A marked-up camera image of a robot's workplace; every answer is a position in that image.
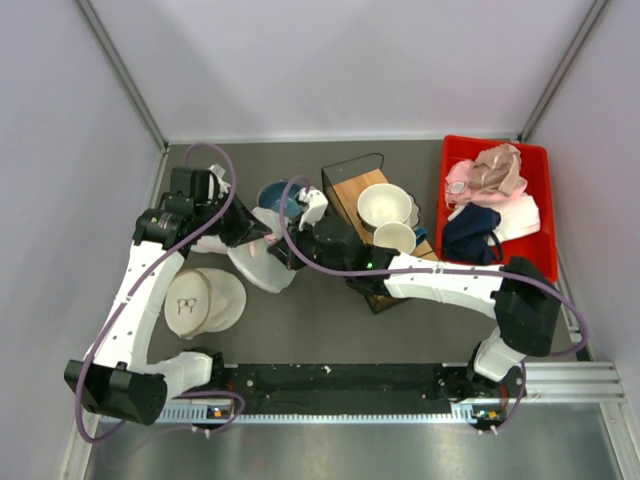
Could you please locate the white ceramic bowl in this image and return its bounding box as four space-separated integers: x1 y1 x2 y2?
357 183 419 233

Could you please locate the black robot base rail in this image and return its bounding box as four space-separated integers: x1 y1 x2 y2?
183 354 526 431

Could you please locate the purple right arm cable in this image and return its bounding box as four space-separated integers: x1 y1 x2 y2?
278 174 590 435

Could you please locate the white mesh laundry bag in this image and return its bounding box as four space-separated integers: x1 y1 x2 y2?
227 207 296 293
191 236 228 255

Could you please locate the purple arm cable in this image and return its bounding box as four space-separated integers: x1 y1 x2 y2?
74 143 246 445
278 174 590 435

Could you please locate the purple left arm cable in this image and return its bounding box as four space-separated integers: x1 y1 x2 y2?
74 143 246 445

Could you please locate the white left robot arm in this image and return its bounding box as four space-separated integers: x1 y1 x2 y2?
64 166 268 425

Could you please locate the blue and white mug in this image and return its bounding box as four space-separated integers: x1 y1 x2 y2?
373 222 427 254

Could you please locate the black wire wooden shelf rack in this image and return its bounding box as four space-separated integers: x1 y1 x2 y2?
320 153 440 315

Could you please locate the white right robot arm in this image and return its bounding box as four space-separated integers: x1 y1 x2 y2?
270 182 561 396

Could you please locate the dark blue ceramic bowl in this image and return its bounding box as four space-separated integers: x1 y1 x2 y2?
257 180 302 218

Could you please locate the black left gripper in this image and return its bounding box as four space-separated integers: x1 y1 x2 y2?
195 186 272 248

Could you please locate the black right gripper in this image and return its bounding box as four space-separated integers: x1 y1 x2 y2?
269 216 351 279

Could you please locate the red plastic bin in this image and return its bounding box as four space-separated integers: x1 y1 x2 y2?
436 135 558 282

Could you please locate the cream round mesh bra bag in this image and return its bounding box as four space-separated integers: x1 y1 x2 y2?
164 268 247 339

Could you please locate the navy blue garment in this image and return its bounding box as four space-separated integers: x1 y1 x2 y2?
441 203 504 265

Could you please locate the beige satin garment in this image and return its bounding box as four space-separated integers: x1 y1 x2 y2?
469 144 521 196

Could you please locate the pink garment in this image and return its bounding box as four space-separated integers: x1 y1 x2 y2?
444 160 528 210

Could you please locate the white folded cloth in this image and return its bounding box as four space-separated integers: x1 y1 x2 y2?
492 193 541 243

